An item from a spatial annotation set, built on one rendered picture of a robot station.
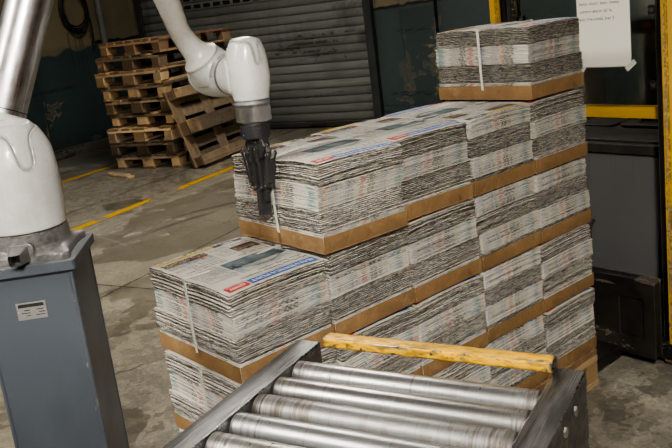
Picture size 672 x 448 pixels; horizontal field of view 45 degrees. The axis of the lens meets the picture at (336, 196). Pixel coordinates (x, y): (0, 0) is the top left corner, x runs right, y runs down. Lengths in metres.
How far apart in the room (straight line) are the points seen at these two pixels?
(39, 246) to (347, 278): 0.77
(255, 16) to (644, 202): 7.41
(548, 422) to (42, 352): 1.01
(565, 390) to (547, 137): 1.42
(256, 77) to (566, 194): 1.20
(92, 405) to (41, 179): 0.48
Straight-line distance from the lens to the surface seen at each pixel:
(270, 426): 1.33
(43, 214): 1.72
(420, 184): 2.22
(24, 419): 1.85
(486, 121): 2.40
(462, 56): 2.73
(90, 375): 1.78
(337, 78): 9.61
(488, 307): 2.51
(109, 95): 8.73
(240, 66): 2.00
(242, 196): 2.22
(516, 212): 2.56
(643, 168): 3.22
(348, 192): 2.02
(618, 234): 3.35
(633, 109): 3.11
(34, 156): 1.71
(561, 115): 2.70
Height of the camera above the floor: 1.43
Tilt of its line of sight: 13 degrees down
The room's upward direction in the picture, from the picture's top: 7 degrees counter-clockwise
